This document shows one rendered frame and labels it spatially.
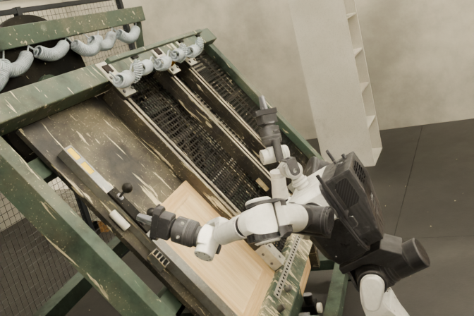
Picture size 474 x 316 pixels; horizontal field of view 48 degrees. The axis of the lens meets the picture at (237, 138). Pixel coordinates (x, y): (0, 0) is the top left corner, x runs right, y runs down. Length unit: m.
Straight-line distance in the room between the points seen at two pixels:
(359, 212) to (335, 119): 4.17
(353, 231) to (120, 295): 0.81
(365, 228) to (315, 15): 4.15
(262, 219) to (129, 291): 0.50
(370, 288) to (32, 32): 1.94
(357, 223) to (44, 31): 1.82
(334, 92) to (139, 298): 4.52
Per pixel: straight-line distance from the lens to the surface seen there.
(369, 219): 1.93
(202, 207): 2.32
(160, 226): 1.78
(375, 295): 2.09
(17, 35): 2.75
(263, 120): 2.27
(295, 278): 2.46
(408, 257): 2.05
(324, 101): 6.02
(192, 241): 1.75
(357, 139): 6.07
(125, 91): 2.34
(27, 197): 1.80
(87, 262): 1.79
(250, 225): 1.54
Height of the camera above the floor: 2.03
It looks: 13 degrees down
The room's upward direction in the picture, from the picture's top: 14 degrees counter-clockwise
